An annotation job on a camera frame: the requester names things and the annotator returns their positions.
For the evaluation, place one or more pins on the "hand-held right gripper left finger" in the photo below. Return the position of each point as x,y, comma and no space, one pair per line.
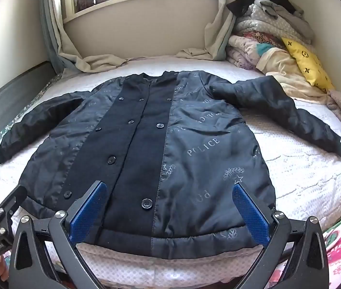
87,213

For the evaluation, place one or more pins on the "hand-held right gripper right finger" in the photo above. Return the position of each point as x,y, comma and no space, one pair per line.
251,213

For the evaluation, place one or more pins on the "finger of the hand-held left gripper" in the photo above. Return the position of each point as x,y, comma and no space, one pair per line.
12,200

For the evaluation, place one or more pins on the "dark blue padded jacket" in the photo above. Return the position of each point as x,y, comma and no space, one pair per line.
188,126

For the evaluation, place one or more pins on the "person's left hand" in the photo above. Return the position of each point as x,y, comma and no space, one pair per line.
1,269

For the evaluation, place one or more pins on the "white quilted bed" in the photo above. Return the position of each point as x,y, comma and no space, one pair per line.
309,171

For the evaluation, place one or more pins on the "cream and green curtain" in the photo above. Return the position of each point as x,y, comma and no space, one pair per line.
218,36
68,57

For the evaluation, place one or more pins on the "cream blanket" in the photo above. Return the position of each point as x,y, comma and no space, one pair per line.
285,66

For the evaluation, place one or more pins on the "purple floral blanket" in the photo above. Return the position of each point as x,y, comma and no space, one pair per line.
242,54

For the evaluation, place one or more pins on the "yellow patterned pillow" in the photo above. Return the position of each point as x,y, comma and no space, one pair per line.
309,63

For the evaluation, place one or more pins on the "colourful patterned blanket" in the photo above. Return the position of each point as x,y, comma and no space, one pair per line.
263,37

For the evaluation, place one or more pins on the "grey garment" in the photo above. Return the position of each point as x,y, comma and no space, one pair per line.
297,27

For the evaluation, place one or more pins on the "grey dotted blanket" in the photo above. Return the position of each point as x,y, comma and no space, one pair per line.
257,21

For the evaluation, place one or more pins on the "black cloth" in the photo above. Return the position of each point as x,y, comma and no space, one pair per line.
242,6

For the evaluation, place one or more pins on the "white window sill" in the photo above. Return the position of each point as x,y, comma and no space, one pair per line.
143,1

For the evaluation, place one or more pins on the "dark grey bed frame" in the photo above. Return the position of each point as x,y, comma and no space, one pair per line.
2,102

